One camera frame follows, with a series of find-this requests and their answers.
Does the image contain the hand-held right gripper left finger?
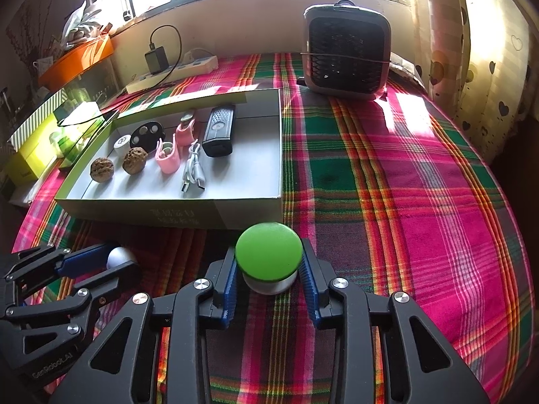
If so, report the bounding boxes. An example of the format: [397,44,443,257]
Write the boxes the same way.
[48,246,239,404]

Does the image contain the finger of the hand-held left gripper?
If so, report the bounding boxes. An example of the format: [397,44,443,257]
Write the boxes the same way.
[0,242,111,304]
[4,260,142,346]

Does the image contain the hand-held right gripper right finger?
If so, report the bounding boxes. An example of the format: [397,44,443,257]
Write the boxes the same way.
[298,240,491,404]

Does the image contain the white egg-shaped gadget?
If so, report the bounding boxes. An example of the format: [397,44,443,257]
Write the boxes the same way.
[106,247,138,269]

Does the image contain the green mushroom-shaped lamp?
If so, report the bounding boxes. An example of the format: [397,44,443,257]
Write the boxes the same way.
[234,222,304,296]

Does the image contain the brown walnut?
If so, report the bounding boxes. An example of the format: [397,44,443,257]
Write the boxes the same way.
[122,147,149,174]
[90,157,115,183]

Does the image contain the green and white cardboard box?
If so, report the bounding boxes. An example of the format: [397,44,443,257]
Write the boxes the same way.
[54,88,284,230]

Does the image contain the pale pink clip case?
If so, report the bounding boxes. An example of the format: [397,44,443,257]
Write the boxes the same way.
[155,134,181,174]

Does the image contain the white USB cable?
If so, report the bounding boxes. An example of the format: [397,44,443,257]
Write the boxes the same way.
[181,141,208,194]

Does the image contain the black oval button device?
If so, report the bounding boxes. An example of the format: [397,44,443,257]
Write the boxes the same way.
[130,121,164,149]

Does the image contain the black perforated remote device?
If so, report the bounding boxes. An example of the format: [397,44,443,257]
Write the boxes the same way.
[202,104,236,158]

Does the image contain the pink holder with grey button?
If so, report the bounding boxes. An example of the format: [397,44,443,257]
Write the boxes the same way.
[175,110,198,147]

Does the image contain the black tablet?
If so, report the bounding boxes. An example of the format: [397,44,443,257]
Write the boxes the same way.
[58,109,121,169]

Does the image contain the green striped box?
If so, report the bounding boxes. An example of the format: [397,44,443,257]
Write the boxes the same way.
[10,90,68,150]

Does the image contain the pale green packet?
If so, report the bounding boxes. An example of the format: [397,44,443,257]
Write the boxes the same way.
[53,101,106,156]

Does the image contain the orange tray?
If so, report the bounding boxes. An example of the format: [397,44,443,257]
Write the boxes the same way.
[38,36,115,91]

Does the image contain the black charger adapter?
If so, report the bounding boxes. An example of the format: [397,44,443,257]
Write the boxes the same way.
[144,48,168,74]

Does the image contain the red berry branches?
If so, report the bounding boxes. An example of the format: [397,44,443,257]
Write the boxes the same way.
[6,8,47,76]

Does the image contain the white power strip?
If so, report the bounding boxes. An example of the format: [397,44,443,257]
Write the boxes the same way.
[126,56,219,94]

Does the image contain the pink desktop fan heater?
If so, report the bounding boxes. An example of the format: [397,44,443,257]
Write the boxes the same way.
[303,2,391,101]

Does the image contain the crumpled plastic bag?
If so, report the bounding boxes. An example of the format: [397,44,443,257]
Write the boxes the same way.
[62,0,111,43]

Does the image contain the heart-print curtain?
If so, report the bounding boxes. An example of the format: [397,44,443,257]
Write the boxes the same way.
[415,0,531,165]

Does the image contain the black charger cable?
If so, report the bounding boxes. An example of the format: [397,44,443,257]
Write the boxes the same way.
[148,25,184,89]

